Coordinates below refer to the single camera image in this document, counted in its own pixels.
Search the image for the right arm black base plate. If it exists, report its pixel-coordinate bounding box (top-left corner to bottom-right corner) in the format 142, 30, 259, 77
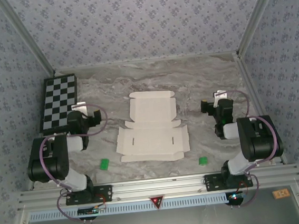
203, 170, 254, 192

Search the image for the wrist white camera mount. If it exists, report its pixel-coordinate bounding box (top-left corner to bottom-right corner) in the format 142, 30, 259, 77
71, 102, 89, 117
213, 89, 230, 106

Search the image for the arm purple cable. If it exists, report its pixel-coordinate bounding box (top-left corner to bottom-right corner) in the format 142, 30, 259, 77
34, 102, 119, 224
217, 86, 285, 209

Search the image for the aluminium frame post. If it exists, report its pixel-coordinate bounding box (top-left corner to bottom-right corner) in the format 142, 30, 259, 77
231, 0, 292, 56

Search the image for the small wooden tag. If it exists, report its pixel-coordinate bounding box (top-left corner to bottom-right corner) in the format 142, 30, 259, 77
272, 188, 290, 201

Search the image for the aluminium mounting rail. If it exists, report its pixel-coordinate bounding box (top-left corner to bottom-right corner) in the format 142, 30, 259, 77
16, 163, 299, 212

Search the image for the slotted grey cable duct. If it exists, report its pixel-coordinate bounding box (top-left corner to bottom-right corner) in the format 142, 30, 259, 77
28, 192, 229, 222

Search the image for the white and lilac paper box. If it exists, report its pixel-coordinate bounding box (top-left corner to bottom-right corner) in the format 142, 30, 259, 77
110, 86, 192, 167

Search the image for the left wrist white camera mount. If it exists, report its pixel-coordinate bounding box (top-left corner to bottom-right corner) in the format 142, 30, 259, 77
71, 102, 89, 117

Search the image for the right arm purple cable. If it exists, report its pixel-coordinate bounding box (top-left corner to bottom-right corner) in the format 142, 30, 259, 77
217, 86, 285, 209

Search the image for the red triangle marker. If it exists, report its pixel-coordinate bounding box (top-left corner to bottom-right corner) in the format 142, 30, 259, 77
149, 194, 166, 211

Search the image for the small circuit board green light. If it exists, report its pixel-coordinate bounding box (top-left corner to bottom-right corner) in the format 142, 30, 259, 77
225, 190, 250, 206

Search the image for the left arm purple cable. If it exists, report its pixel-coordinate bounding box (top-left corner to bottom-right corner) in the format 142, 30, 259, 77
34, 102, 119, 224

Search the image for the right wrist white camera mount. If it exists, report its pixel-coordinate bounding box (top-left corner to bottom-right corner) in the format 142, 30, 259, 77
213, 89, 230, 106

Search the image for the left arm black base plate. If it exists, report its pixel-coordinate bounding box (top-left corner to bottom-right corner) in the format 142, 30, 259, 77
64, 183, 114, 207

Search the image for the black grey checkerboard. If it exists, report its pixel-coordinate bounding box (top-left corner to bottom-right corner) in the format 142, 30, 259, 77
34, 73, 83, 138

